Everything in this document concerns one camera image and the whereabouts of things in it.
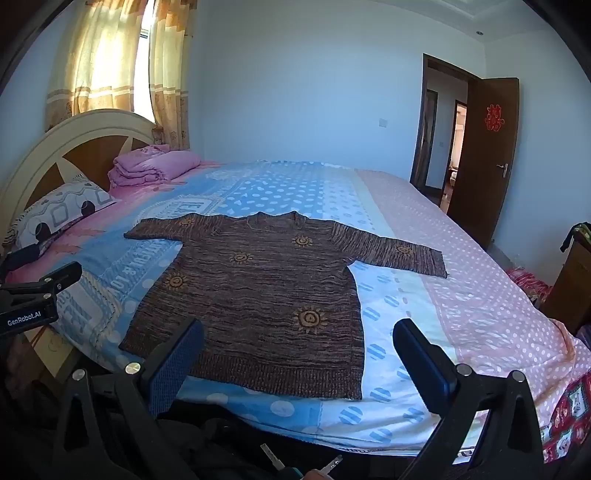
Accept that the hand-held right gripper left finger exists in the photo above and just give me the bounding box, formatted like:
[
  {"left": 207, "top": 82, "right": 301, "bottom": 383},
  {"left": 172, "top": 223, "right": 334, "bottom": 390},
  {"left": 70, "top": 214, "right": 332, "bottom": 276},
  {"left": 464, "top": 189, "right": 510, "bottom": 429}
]
[{"left": 48, "top": 316, "right": 206, "bottom": 480}]

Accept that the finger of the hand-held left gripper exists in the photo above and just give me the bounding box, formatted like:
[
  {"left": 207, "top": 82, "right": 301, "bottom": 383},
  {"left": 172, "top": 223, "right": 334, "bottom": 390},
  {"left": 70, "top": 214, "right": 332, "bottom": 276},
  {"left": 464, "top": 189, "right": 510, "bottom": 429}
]
[
  {"left": 0, "top": 244, "right": 42, "bottom": 278},
  {"left": 0, "top": 261, "right": 83, "bottom": 308}
]

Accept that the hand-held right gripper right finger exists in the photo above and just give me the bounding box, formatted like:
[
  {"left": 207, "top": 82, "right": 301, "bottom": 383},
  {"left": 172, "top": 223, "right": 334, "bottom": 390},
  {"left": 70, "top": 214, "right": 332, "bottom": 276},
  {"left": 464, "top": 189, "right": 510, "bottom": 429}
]
[{"left": 392, "top": 318, "right": 546, "bottom": 480}]

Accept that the brown knit sweater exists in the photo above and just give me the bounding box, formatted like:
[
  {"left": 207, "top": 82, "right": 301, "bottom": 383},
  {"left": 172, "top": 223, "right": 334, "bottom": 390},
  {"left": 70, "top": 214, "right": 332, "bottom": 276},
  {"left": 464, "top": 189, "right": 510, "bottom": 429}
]
[{"left": 119, "top": 211, "right": 448, "bottom": 401}]

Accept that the white grey patterned pillow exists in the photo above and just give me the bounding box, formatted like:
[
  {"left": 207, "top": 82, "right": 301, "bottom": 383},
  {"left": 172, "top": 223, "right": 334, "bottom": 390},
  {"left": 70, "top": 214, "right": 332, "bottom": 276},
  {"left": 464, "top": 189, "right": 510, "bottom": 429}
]
[{"left": 2, "top": 175, "right": 118, "bottom": 259}]

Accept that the printed blue pink bed sheet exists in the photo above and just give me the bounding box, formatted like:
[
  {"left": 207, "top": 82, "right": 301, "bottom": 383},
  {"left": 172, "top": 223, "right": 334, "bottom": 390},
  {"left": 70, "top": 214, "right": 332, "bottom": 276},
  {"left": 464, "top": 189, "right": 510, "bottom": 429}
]
[{"left": 4, "top": 159, "right": 591, "bottom": 459}]

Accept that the red cloth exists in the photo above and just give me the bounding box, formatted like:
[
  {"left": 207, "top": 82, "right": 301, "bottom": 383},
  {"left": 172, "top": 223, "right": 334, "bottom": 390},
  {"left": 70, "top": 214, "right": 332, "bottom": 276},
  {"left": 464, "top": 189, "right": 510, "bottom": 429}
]
[{"left": 505, "top": 268, "right": 553, "bottom": 305}]

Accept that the cream and wood headboard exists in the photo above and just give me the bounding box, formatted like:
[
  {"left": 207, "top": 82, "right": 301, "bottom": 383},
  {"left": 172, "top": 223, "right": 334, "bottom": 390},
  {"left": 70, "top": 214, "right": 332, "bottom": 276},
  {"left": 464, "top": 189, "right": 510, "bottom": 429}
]
[{"left": 0, "top": 108, "right": 160, "bottom": 245}]

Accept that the folded pink quilt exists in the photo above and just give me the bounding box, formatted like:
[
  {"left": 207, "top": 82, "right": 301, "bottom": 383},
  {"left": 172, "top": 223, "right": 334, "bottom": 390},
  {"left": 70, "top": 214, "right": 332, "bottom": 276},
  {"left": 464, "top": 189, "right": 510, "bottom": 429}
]
[{"left": 107, "top": 144, "right": 202, "bottom": 189}]

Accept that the red patterned blanket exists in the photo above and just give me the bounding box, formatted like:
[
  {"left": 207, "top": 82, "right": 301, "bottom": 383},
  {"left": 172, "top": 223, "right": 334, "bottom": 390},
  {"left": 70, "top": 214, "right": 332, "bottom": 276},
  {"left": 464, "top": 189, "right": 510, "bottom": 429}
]
[{"left": 540, "top": 364, "right": 591, "bottom": 464}]

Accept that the wooden cabinet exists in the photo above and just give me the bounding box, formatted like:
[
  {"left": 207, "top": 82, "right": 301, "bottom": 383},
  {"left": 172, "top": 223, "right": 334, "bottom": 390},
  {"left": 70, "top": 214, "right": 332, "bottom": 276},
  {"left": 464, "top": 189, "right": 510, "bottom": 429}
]
[{"left": 540, "top": 231, "right": 591, "bottom": 334}]

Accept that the brown wooden door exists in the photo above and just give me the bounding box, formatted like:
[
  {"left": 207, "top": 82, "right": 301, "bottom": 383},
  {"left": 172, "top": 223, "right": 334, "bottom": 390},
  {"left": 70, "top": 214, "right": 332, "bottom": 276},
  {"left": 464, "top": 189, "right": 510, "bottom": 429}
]
[{"left": 448, "top": 78, "right": 520, "bottom": 252}]

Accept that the dark item on cabinet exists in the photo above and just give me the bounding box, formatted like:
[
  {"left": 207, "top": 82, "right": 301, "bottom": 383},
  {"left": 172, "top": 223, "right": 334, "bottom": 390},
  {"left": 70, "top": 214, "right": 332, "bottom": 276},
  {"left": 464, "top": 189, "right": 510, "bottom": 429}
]
[{"left": 560, "top": 222, "right": 591, "bottom": 253}]

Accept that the wide yellow curtain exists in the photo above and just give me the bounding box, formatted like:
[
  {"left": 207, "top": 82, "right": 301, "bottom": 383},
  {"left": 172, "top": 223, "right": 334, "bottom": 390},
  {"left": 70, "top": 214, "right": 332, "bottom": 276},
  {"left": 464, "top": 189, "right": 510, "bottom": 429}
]
[{"left": 46, "top": 0, "right": 155, "bottom": 130}]

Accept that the window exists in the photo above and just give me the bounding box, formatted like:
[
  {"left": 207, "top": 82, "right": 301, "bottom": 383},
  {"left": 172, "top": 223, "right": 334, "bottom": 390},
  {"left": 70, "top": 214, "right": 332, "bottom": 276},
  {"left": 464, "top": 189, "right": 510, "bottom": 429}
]
[{"left": 134, "top": 0, "right": 156, "bottom": 123}]

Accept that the narrow yellow curtain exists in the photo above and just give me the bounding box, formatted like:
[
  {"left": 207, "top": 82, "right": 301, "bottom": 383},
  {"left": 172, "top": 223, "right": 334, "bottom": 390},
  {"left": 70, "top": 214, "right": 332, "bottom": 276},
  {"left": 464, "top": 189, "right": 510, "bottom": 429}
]
[{"left": 148, "top": 0, "right": 197, "bottom": 151}]

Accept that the dark wooden door frame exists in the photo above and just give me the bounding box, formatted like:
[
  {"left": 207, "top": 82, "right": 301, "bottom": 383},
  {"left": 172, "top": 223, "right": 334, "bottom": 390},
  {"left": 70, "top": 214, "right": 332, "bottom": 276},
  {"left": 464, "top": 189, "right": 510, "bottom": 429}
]
[{"left": 410, "top": 53, "right": 483, "bottom": 195}]

